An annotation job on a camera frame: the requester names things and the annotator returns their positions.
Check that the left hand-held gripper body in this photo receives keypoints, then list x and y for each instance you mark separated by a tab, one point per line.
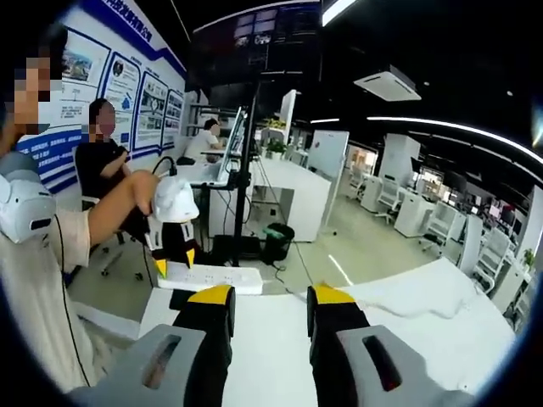
176	201

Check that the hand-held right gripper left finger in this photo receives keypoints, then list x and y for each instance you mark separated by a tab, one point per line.
169	364

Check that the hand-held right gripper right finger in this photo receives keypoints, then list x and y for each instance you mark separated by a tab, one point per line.
373	369

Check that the white power strip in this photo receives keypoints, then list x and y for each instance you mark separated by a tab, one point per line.
220	277

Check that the ceiling light strip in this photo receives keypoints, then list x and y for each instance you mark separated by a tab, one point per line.
335	12
407	120

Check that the person's left hand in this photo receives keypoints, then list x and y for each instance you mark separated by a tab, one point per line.
147	191

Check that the black box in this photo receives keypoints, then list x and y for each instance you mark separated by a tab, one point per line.
229	250

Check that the black office chair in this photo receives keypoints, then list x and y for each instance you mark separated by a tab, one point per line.
111	254

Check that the computer monitor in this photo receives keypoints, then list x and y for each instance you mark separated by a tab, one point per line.
233	148

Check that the black stand pole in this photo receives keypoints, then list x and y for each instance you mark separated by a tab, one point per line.
248	169

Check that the black trash bin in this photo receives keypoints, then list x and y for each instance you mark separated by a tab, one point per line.
278	243

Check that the potted green plant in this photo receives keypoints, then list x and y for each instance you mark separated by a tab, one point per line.
276	149

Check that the white counter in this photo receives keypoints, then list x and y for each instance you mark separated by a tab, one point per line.
305	199

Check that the person's beige clothing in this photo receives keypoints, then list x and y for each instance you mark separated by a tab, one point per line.
34	297

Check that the white chest-worn device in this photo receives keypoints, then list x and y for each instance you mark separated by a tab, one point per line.
25	203

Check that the white whiteboard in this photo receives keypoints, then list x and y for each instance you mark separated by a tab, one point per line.
328	152

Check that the row of white office desks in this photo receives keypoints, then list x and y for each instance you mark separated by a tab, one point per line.
413	212

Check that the large black screen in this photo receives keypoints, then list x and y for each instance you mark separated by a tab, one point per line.
275	51

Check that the ceiling air conditioner unit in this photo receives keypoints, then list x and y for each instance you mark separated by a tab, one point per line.
388	84

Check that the blue white wall poster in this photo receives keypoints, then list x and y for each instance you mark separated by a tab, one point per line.
127	85

